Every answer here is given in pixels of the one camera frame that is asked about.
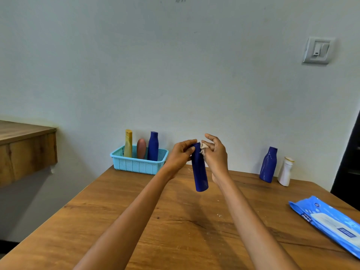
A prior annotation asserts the person's right hand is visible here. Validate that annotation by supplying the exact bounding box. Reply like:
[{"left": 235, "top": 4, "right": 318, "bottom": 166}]
[{"left": 202, "top": 133, "right": 229, "bottom": 185}]

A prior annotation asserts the person's left hand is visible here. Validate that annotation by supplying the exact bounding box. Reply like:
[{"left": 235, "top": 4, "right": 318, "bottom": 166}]
[{"left": 163, "top": 139, "right": 198, "bottom": 179}]

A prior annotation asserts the slim dark blue bottle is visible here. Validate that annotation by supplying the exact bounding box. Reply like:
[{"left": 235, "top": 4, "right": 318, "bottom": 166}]
[
  {"left": 191, "top": 142, "right": 209, "bottom": 192},
  {"left": 147, "top": 131, "right": 159, "bottom": 162}
]

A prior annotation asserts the pink bottle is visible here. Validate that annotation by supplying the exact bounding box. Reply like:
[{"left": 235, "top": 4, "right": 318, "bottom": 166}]
[{"left": 136, "top": 138, "right": 147, "bottom": 160}]

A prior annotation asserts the light blue plastic basket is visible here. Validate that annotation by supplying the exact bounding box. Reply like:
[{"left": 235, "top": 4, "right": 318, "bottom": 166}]
[{"left": 110, "top": 145, "right": 169, "bottom": 176}]

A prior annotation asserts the wide dark blue bottle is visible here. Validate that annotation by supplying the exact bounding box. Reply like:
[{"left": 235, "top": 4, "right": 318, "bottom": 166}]
[{"left": 259, "top": 146, "right": 278, "bottom": 183}]

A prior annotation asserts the blue wet wipes pack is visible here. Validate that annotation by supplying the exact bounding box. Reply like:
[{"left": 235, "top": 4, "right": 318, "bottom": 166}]
[{"left": 289, "top": 196, "right": 360, "bottom": 259}]

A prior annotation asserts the person's left forearm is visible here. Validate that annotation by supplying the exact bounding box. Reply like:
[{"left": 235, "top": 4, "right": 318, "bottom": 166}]
[{"left": 73, "top": 168, "right": 176, "bottom": 270}]

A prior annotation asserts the person's right forearm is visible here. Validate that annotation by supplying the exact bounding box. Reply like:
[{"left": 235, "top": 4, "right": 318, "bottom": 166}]
[{"left": 215, "top": 175, "right": 302, "bottom": 270}]

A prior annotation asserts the wooden table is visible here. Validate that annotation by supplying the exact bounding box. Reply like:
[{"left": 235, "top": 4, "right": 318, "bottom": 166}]
[{"left": 0, "top": 165, "right": 360, "bottom": 270}]

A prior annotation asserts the black door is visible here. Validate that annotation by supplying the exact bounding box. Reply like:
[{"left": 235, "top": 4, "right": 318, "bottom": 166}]
[{"left": 330, "top": 111, "right": 360, "bottom": 211}]

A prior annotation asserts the wooden side desk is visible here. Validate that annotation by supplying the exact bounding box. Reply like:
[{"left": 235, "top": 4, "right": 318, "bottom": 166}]
[{"left": 0, "top": 120, "right": 58, "bottom": 188}]

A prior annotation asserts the grey wall light switch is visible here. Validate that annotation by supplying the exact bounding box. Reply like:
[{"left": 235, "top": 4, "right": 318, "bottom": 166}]
[{"left": 302, "top": 36, "right": 335, "bottom": 65}]

